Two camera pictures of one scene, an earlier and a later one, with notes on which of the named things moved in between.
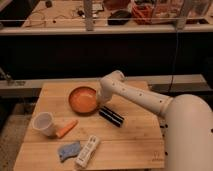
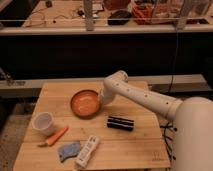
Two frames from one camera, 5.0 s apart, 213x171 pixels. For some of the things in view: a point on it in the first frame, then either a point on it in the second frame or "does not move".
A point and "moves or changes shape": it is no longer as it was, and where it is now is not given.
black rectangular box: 111,116 to 119,123
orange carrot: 61,132 to 56,137
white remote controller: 87,151 does not move
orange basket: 143,13 does not move
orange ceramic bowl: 83,99 moves or changes shape
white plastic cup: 44,122 does not move
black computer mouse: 119,18 does not move
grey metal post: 88,10 does not move
